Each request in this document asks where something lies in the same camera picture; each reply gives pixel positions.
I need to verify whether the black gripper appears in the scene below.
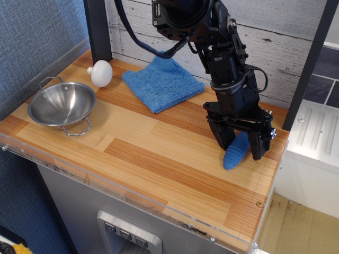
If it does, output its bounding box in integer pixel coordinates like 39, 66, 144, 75
203, 71, 273, 161

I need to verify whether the blue handled metal fork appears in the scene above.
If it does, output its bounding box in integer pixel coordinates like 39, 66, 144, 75
222, 107, 273, 170

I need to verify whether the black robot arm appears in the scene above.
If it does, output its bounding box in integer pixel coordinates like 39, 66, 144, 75
152, 1, 276, 160

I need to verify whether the white toy sink drainboard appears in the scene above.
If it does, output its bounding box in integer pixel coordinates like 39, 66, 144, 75
274, 100, 338, 217

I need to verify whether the blue folded cloth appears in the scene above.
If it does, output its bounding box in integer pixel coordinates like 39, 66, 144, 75
122, 57, 204, 113

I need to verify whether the white mushroom toy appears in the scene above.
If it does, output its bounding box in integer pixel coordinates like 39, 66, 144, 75
87, 60, 113, 88

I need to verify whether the silver dispenser button panel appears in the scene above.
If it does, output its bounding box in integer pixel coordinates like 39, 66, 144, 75
97, 210, 163, 253

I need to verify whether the yellow object at corner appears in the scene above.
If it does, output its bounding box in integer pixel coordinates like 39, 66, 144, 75
12, 244, 33, 254

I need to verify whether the blue sleeved robot cable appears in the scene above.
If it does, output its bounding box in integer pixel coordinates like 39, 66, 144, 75
113, 0, 190, 60

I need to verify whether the dark right frame post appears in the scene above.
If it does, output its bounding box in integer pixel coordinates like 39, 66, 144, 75
282, 0, 338, 131

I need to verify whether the dark frame post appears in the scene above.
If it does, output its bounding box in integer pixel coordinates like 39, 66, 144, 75
83, 0, 112, 64
282, 0, 338, 131

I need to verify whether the steel bowl with handles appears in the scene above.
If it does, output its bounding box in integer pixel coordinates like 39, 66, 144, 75
28, 76, 96, 136

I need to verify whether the dark left frame post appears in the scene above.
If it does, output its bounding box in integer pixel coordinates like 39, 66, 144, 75
83, 0, 112, 64

